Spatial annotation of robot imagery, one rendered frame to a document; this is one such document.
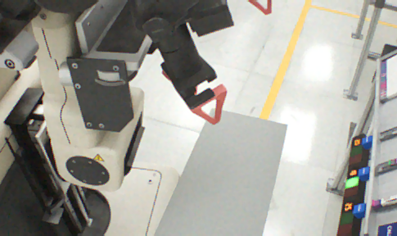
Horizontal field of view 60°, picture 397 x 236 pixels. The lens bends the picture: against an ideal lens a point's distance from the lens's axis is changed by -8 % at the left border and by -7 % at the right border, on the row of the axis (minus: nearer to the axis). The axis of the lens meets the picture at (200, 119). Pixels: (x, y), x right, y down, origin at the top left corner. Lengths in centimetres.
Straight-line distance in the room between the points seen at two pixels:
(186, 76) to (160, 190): 79
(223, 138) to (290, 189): 73
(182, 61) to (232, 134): 52
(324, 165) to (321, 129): 25
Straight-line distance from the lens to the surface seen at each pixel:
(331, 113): 214
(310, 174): 180
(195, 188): 95
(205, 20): 55
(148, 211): 130
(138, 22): 50
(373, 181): 88
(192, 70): 60
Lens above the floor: 137
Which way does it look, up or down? 44 degrees down
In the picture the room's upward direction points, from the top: straight up
